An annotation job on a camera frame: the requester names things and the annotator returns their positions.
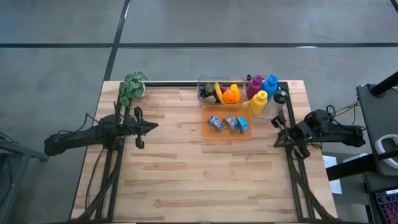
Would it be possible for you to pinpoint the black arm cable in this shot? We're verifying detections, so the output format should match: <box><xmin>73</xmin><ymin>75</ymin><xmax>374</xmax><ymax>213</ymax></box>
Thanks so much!
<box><xmin>325</xmin><ymin>99</ymin><xmax>368</xmax><ymax>132</ymax></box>
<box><xmin>57</xmin><ymin>112</ymin><xmax>101</xmax><ymax>138</ymax></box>

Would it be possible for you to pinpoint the white paper sheet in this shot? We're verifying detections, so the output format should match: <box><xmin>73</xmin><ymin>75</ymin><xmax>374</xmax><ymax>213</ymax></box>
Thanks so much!
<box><xmin>322</xmin><ymin>154</ymin><xmax>343</xmax><ymax>195</ymax></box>

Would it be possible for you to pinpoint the black side desk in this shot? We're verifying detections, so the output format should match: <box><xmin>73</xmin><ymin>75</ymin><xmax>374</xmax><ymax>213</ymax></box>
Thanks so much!
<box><xmin>323</xmin><ymin>70</ymin><xmax>398</xmax><ymax>224</ymax></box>

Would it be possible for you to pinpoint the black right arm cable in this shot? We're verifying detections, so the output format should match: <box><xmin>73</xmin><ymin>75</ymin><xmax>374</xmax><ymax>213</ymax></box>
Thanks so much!
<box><xmin>325</xmin><ymin>99</ymin><xmax>368</xmax><ymax>132</ymax></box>

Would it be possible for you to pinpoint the orange toy bread loaf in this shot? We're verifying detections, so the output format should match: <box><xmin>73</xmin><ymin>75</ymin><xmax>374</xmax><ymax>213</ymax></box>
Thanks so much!
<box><xmin>229</xmin><ymin>83</ymin><xmax>242</xmax><ymax>103</ymax></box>

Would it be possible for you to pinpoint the clear plastic bin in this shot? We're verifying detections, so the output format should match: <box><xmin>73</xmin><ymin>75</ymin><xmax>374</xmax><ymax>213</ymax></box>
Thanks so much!
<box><xmin>244</xmin><ymin>77</ymin><xmax>289</xmax><ymax>121</ymax></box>
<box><xmin>197</xmin><ymin>74</ymin><xmax>246</xmax><ymax>106</ymax></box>

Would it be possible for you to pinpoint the dark blue toy grape bunch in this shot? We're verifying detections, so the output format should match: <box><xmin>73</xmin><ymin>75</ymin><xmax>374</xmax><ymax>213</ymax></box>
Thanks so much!
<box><xmin>198</xmin><ymin>84</ymin><xmax>215</xmax><ymax>99</ymax></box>

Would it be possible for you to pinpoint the yellow mustard bottle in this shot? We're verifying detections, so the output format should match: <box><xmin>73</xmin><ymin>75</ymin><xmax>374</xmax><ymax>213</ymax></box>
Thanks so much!
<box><xmin>249</xmin><ymin>90</ymin><xmax>269</xmax><ymax>118</ymax></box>

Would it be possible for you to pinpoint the teal label tuna can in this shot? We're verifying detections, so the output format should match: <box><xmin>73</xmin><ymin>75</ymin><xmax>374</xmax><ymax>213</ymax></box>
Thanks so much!
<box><xmin>236</xmin><ymin>116</ymin><xmax>249</xmax><ymax>134</ymax></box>

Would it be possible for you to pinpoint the orange translucent plastic bin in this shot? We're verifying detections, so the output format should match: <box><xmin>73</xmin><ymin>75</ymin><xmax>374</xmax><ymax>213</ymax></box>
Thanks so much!
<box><xmin>201</xmin><ymin>103</ymin><xmax>252</xmax><ymax>142</ymax></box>

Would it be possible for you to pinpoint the clear bottle with black cap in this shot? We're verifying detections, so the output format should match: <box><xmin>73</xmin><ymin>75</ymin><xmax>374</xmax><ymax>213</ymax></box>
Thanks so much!
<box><xmin>262</xmin><ymin>89</ymin><xmax>289</xmax><ymax>121</ymax></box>

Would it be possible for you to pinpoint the black aluminium rig frame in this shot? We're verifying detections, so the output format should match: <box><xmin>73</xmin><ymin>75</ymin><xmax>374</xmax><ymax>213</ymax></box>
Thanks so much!
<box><xmin>70</xmin><ymin>80</ymin><xmax>336</xmax><ymax>224</ymax></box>

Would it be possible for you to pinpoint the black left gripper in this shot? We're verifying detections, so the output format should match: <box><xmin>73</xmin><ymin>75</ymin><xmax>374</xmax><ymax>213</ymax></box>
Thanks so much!
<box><xmin>123</xmin><ymin>105</ymin><xmax>160</xmax><ymax>151</ymax></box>

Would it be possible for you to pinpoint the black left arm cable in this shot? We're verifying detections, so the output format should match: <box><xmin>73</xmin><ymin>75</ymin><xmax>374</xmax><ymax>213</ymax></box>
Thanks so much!
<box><xmin>57</xmin><ymin>112</ymin><xmax>101</xmax><ymax>138</ymax></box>

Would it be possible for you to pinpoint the green plant in white pot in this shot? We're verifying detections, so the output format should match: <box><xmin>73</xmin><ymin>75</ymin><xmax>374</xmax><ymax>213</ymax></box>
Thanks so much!
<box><xmin>118</xmin><ymin>71</ymin><xmax>148</xmax><ymax>108</ymax></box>

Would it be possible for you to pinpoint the orange round toy fruit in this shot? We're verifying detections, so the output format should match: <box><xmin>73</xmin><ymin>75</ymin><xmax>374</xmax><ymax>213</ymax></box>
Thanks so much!
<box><xmin>222</xmin><ymin>88</ymin><xmax>237</xmax><ymax>105</ymax></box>

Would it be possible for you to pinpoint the yellow toy banana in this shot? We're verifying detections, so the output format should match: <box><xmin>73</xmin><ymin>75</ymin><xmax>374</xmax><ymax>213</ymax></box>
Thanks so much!
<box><xmin>213</xmin><ymin>82</ymin><xmax>226</xmax><ymax>105</ymax></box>

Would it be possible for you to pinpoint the black metal stand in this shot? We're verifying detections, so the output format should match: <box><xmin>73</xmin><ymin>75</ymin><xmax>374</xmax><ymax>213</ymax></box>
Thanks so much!
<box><xmin>0</xmin><ymin>132</ymin><xmax>51</xmax><ymax>224</ymax></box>

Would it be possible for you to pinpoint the white and grey headset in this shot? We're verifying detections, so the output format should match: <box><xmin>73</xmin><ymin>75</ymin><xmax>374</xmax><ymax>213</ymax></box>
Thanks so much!
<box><xmin>374</xmin><ymin>133</ymin><xmax>398</xmax><ymax>161</ymax></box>

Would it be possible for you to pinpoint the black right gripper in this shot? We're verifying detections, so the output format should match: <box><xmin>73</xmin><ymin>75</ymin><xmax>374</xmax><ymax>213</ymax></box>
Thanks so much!
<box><xmin>271</xmin><ymin>113</ymin><xmax>313</xmax><ymax>160</ymax></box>

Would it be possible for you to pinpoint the blue plastic bottle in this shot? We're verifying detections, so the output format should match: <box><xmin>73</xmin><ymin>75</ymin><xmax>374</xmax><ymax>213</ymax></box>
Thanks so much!
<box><xmin>262</xmin><ymin>74</ymin><xmax>279</xmax><ymax>100</ymax></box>

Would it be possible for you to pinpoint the red and blue label can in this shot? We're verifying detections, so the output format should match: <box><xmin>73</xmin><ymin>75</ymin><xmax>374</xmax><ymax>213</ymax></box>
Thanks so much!
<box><xmin>222</xmin><ymin>115</ymin><xmax>240</xmax><ymax>134</ymax></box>

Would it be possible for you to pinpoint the magenta plastic bottle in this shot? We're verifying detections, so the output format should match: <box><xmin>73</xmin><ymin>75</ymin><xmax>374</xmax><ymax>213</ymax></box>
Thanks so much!
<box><xmin>246</xmin><ymin>74</ymin><xmax>266</xmax><ymax>101</ymax></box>

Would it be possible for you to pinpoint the keyboard with colourful keys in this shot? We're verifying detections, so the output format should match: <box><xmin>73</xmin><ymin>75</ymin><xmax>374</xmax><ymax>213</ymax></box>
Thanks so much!
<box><xmin>375</xmin><ymin>191</ymin><xmax>398</xmax><ymax>224</ymax></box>

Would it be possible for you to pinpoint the silver can blue white label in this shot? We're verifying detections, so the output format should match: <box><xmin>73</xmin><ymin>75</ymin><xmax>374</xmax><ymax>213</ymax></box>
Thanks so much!
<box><xmin>207</xmin><ymin>115</ymin><xmax>224</xmax><ymax>132</ymax></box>

